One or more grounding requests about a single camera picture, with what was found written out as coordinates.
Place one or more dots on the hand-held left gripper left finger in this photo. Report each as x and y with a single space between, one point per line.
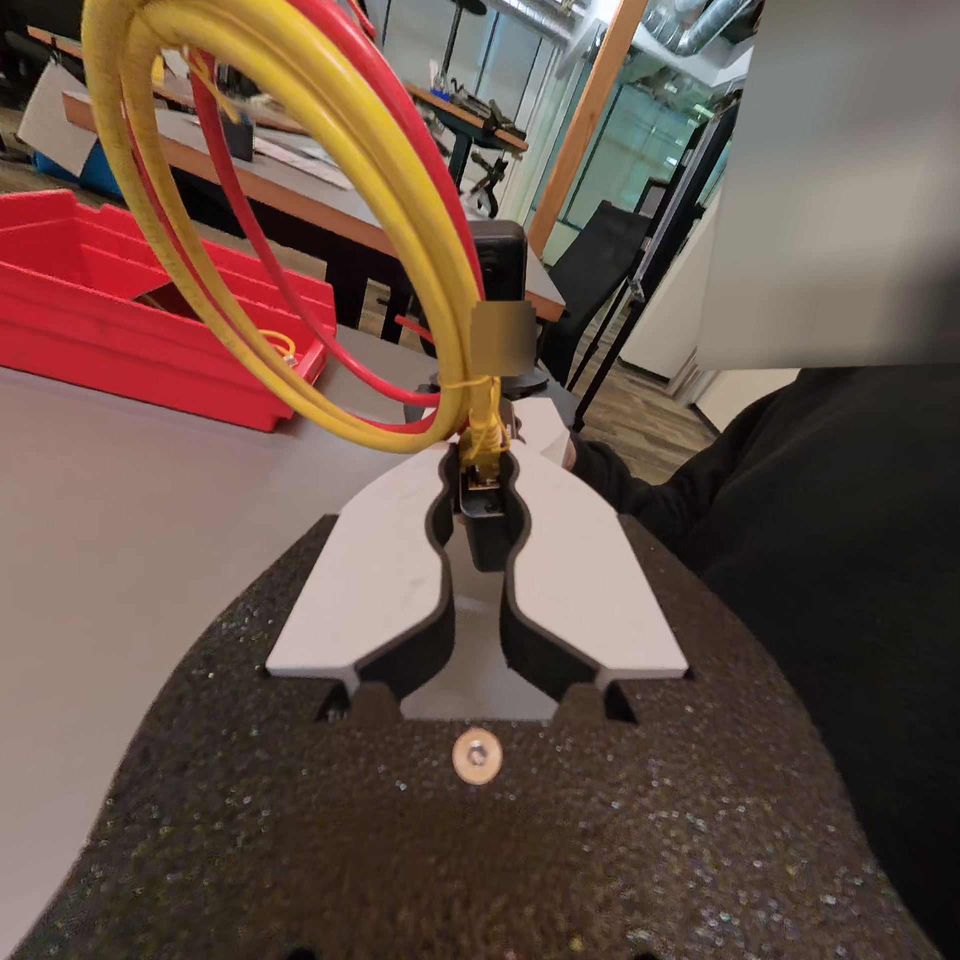
367 585

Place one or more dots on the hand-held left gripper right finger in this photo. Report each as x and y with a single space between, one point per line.
592 585

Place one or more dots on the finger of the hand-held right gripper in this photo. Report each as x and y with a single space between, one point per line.
544 431

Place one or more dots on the black port adapter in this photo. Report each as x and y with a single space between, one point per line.
491 540

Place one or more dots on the person's right forearm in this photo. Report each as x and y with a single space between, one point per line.
645 495

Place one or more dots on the person's right hand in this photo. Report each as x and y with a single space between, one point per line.
571 454

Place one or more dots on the black office chair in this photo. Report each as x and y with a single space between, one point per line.
592 262

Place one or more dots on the standing desk with tools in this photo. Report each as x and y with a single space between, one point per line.
465 124

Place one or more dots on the black tripod stand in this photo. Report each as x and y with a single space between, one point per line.
690 187

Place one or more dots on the grey wood-edged desk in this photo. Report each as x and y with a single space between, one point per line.
315 180

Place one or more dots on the person's black sweatshirt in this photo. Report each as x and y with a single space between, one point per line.
862 600

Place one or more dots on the black bin divider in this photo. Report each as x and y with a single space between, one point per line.
154 296

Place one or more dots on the red plastic bin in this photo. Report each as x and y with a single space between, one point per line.
112 300

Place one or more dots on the wooden post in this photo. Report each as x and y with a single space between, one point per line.
585 112

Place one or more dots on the silver air duct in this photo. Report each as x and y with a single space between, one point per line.
690 22

